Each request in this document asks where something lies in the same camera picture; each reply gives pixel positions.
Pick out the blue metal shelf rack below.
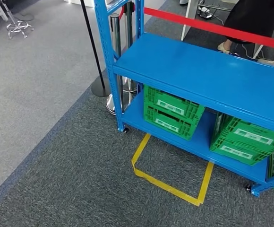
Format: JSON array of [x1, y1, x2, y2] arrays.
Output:
[[94, 0, 274, 198]]

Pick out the red barrier belt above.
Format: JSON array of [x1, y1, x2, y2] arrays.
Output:
[[119, 3, 274, 52]]

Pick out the white lit plinth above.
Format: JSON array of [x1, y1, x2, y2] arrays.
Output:
[[63, 0, 95, 8]]

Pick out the black power strip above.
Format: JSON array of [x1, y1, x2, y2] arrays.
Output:
[[198, 4, 217, 20]]

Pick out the chrome stool base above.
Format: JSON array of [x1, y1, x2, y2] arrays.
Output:
[[2, 0, 35, 40]]

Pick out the black stanchion post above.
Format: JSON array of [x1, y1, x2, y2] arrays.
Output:
[[80, 0, 111, 97]]

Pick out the white frame stand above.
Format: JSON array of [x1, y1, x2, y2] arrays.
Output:
[[0, 0, 8, 22]]

